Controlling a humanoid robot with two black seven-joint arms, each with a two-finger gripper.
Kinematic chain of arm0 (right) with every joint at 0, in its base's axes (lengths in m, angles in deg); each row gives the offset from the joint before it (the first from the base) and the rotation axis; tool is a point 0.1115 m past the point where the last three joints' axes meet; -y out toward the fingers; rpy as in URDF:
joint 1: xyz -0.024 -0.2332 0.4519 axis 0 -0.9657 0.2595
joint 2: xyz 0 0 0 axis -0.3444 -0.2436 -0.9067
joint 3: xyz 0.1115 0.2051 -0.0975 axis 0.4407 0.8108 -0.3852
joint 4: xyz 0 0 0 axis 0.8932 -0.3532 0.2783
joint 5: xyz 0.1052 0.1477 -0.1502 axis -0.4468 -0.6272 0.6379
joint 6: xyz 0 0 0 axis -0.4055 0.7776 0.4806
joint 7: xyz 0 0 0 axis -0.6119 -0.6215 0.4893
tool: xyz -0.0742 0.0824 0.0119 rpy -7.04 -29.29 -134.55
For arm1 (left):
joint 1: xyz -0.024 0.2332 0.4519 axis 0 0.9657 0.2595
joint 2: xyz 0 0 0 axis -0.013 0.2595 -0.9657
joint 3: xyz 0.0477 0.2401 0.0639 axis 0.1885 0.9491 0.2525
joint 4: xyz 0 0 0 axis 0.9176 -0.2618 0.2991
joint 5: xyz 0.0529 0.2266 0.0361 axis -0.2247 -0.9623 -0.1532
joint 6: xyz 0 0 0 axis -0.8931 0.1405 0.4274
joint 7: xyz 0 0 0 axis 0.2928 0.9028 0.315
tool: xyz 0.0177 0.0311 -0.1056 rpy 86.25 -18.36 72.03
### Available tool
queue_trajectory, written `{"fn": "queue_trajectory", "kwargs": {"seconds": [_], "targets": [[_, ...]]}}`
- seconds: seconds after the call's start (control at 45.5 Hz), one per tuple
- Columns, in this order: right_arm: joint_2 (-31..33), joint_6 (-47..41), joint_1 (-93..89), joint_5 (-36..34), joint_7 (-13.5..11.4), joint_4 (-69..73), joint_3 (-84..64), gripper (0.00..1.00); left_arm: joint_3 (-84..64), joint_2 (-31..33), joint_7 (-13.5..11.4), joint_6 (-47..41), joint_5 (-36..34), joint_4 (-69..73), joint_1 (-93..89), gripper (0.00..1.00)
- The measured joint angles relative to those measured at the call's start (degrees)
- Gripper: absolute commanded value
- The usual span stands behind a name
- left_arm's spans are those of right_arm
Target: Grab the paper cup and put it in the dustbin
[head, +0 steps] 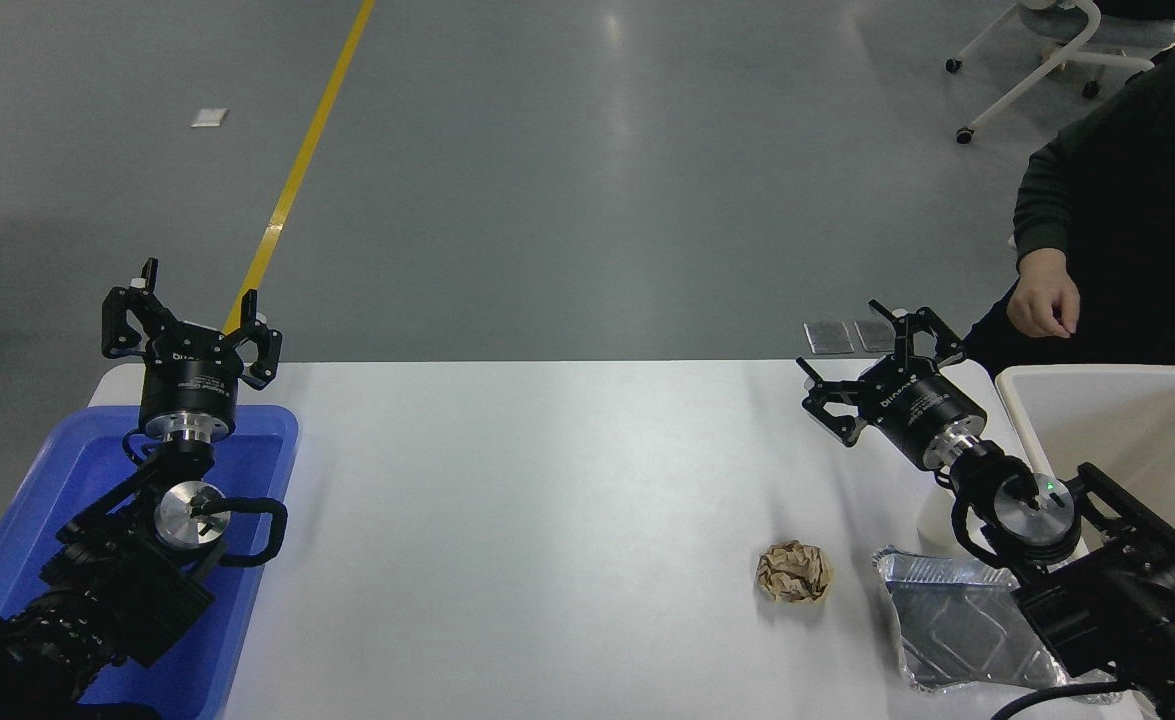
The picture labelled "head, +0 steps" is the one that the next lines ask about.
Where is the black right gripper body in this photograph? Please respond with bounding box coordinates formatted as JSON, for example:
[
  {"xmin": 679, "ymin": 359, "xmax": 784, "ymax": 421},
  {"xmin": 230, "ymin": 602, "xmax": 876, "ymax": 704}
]
[{"xmin": 858, "ymin": 356, "xmax": 987, "ymax": 470}]

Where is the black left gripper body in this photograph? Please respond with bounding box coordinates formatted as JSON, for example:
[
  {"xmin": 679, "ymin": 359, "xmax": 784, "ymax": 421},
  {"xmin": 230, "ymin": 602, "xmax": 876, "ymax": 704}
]
[{"xmin": 138, "ymin": 330, "xmax": 246, "ymax": 427}]

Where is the white paper cup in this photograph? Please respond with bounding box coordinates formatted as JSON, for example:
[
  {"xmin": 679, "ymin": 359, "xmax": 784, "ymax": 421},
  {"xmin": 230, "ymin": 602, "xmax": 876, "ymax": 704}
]
[{"xmin": 915, "ymin": 472, "xmax": 970, "ymax": 558}]

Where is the person's hand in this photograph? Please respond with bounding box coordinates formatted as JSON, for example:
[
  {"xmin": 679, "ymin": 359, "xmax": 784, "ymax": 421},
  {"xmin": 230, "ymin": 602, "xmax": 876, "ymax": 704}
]
[{"xmin": 1006, "ymin": 247, "xmax": 1082, "ymax": 340}]

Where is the blue plastic tray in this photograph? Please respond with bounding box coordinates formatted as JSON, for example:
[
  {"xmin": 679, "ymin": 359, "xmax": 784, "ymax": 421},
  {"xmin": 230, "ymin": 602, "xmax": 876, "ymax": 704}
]
[{"xmin": 0, "ymin": 404, "xmax": 300, "ymax": 720}]

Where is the crumpled tan paper ball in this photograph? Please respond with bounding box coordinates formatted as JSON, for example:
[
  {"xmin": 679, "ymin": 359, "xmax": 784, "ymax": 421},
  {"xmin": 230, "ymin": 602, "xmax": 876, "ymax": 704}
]
[{"xmin": 756, "ymin": 540, "xmax": 834, "ymax": 604}]

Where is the large pale plastic bin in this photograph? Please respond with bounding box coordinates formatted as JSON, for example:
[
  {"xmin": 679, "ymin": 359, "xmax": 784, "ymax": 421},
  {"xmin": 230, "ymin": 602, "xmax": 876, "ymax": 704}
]
[{"xmin": 994, "ymin": 365, "xmax": 1175, "ymax": 720}]

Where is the silver foil tray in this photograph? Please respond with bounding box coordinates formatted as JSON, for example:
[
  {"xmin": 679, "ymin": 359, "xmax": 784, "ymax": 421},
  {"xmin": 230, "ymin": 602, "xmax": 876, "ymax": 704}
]
[{"xmin": 872, "ymin": 545, "xmax": 1120, "ymax": 696}]

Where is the person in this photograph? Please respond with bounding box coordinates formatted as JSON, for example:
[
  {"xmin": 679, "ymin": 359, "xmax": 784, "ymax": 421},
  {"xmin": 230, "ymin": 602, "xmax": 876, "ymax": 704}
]
[{"xmin": 962, "ymin": 25, "xmax": 1175, "ymax": 379}]

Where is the white office chair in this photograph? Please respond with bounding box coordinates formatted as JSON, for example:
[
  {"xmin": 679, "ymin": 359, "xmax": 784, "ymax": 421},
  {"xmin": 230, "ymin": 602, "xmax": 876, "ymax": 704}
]
[{"xmin": 945, "ymin": 0, "xmax": 1175, "ymax": 145}]

